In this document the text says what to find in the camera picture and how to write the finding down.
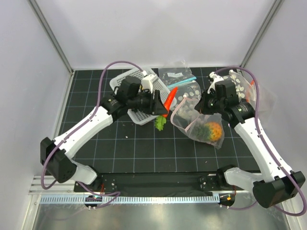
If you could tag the orange toy pineapple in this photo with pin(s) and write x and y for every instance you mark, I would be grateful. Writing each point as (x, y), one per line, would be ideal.
(207, 132)

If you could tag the slotted cable duct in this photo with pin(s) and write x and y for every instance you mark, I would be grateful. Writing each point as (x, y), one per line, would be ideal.
(91, 199)

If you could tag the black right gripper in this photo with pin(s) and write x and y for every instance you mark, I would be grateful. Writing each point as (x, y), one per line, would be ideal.
(201, 106)

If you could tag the white perforated plastic basket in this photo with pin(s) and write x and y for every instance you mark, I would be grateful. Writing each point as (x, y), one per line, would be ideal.
(127, 88)

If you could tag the pink-zipper clear zip bag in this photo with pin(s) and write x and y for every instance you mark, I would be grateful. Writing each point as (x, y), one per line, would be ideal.
(185, 117)

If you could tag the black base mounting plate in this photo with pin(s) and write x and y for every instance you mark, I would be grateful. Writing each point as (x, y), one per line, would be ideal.
(164, 184)

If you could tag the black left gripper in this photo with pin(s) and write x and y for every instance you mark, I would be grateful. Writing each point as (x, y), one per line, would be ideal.
(155, 106)

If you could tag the blue-zipper clear zip bag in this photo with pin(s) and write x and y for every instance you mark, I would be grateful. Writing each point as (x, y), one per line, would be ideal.
(175, 75)

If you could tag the orange-zipper clear zip bag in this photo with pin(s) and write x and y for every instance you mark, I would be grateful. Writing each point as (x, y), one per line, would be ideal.
(244, 89)

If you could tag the white-dotted clear zip bag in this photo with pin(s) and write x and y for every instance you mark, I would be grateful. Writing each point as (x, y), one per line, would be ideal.
(189, 89)

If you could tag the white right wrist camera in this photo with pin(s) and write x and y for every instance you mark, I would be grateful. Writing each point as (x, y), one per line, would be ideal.
(216, 78)

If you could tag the aluminium frame rail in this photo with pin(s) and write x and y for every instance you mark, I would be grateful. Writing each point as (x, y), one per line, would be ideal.
(58, 188)

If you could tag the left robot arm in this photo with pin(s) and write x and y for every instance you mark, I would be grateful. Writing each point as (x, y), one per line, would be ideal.
(56, 155)

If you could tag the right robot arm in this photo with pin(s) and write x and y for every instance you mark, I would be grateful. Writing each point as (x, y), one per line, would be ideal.
(277, 181)

